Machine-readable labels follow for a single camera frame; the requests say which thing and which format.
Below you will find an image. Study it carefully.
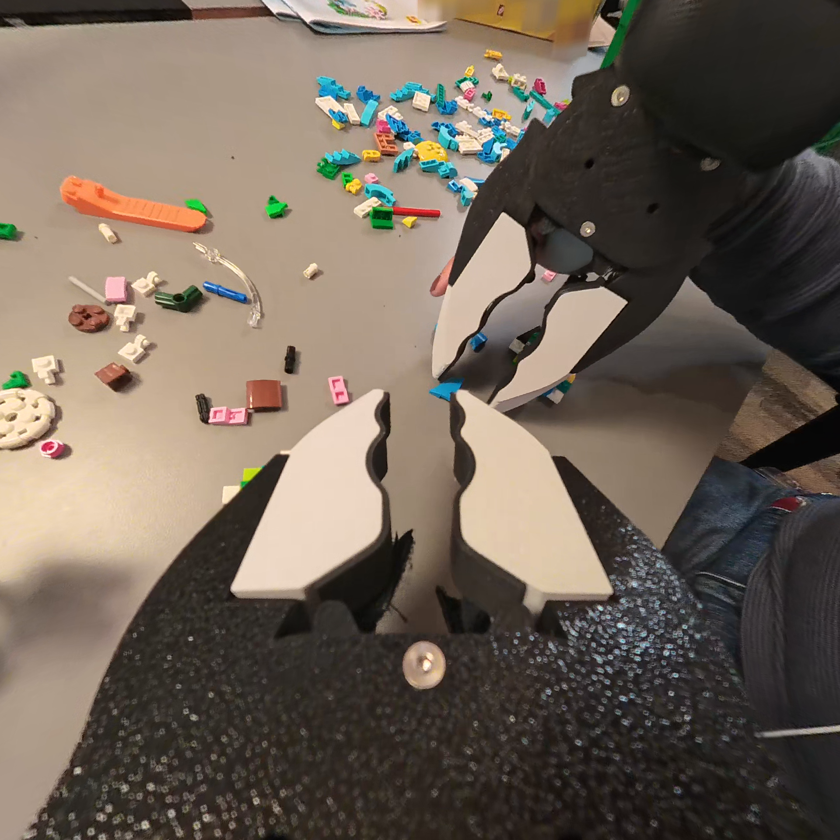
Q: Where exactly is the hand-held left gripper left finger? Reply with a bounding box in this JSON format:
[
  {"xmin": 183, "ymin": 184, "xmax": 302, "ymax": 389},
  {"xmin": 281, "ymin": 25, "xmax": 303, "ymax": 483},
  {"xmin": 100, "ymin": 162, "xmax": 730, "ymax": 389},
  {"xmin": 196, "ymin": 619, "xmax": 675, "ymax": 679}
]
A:
[{"xmin": 231, "ymin": 388, "xmax": 395, "ymax": 605}]

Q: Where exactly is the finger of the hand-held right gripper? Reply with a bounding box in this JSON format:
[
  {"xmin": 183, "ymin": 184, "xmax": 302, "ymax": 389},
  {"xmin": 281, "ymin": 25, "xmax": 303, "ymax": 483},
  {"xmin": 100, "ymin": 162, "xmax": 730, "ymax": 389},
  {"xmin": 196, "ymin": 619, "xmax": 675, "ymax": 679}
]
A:
[
  {"xmin": 487, "ymin": 282, "xmax": 629, "ymax": 414},
  {"xmin": 431, "ymin": 211, "xmax": 536, "ymax": 382}
]

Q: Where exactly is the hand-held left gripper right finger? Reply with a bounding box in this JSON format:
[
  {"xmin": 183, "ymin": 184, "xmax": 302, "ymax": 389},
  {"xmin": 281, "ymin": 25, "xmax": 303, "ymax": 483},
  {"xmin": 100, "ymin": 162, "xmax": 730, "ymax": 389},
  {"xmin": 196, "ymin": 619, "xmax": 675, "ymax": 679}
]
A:
[{"xmin": 449, "ymin": 390, "xmax": 615, "ymax": 616}]

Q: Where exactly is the partly built lego assembly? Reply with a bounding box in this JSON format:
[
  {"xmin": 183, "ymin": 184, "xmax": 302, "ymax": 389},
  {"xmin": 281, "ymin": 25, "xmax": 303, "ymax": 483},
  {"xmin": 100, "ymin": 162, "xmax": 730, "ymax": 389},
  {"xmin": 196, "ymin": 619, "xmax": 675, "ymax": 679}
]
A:
[{"xmin": 507, "ymin": 330, "xmax": 580, "ymax": 405}]

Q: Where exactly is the person's right forearm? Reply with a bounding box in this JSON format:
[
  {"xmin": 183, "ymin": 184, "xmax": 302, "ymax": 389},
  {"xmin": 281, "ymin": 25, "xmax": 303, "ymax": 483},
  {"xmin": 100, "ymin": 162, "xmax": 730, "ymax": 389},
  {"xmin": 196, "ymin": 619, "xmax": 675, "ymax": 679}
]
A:
[{"xmin": 689, "ymin": 144, "xmax": 840, "ymax": 368}]

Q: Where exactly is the person's left forearm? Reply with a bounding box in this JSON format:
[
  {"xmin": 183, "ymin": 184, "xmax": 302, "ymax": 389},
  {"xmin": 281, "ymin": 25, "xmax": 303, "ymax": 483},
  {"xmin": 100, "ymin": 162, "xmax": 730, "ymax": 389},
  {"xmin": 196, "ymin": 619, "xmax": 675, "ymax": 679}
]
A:
[{"xmin": 742, "ymin": 499, "xmax": 840, "ymax": 840}]

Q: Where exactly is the pile of colourful lego pieces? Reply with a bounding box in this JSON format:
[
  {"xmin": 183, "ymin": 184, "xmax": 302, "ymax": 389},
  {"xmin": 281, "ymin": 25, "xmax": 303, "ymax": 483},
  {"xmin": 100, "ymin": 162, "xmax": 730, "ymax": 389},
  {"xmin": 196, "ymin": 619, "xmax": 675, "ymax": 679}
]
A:
[{"xmin": 315, "ymin": 49, "xmax": 573, "ymax": 231}]

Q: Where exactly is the clear curved lego piece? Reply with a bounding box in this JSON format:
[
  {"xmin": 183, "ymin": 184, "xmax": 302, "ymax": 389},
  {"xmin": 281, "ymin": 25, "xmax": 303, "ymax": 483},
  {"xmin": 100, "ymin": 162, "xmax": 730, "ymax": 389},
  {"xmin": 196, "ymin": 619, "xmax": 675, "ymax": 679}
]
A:
[{"xmin": 193, "ymin": 241, "xmax": 264, "ymax": 328}]

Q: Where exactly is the dark green lego connector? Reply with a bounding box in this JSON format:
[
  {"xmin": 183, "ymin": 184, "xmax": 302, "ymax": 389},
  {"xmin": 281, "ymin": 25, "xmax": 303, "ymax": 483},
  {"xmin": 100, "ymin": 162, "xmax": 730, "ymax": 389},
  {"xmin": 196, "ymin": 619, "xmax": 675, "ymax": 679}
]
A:
[{"xmin": 154, "ymin": 284, "xmax": 203, "ymax": 313}]

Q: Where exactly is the brown round lego plate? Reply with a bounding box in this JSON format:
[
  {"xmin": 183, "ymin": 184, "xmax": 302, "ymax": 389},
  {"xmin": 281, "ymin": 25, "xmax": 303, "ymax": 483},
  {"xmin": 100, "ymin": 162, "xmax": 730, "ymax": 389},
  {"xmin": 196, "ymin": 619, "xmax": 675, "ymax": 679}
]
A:
[{"xmin": 67, "ymin": 303, "xmax": 112, "ymax": 335}]

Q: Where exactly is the white round lego plate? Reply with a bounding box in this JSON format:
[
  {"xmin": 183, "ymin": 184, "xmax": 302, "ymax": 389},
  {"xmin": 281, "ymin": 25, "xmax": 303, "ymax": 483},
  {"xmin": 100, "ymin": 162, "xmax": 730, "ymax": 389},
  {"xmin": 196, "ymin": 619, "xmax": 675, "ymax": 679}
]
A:
[{"xmin": 0, "ymin": 387, "xmax": 57, "ymax": 451}]

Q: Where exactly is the person's blue jeans leg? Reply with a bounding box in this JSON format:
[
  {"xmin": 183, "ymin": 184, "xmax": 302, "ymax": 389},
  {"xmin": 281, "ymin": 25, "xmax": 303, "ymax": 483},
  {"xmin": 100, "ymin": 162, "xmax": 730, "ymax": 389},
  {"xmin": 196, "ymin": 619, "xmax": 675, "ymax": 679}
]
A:
[{"xmin": 661, "ymin": 456, "xmax": 840, "ymax": 657}]

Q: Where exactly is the yellow cardboard box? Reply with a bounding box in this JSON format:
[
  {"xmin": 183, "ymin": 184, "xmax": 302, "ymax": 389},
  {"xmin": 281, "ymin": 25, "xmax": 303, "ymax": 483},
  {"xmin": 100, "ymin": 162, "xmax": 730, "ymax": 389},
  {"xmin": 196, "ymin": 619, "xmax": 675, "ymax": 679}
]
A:
[{"xmin": 453, "ymin": 0, "xmax": 605, "ymax": 46}]

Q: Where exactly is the pastel instruction booklet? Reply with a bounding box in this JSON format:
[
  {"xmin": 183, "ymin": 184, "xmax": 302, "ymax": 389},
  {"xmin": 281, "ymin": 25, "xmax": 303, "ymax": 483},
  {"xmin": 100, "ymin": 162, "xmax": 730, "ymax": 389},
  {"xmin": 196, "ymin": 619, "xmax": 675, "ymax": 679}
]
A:
[{"xmin": 262, "ymin": 0, "xmax": 448, "ymax": 34}]

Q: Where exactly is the orange brick separator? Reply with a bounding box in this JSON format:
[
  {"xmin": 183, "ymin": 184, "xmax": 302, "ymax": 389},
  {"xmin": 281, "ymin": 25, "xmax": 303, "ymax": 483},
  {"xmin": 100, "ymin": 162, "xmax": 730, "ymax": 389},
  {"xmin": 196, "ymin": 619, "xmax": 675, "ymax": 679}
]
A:
[{"xmin": 59, "ymin": 176, "xmax": 210, "ymax": 234}]

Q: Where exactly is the green cable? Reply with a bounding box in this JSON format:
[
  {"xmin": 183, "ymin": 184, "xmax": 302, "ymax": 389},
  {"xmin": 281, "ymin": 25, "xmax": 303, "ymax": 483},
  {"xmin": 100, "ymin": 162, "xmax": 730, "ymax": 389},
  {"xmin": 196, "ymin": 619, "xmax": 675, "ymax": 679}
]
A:
[{"xmin": 600, "ymin": 0, "xmax": 641, "ymax": 70}]

